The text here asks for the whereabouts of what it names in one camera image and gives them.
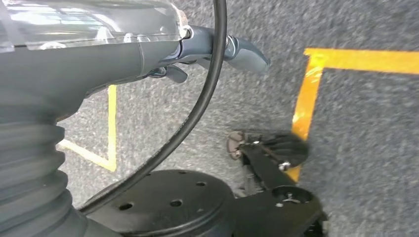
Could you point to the yellow floor tape square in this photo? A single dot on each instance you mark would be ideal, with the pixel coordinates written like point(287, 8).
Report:
point(113, 130)
point(360, 60)

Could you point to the black wheeled base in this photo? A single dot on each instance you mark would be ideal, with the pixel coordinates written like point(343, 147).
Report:
point(170, 209)

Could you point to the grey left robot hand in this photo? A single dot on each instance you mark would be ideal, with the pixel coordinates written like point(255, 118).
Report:
point(82, 65)

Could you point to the small caster wheel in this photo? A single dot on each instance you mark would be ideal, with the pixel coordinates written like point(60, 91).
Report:
point(284, 149)

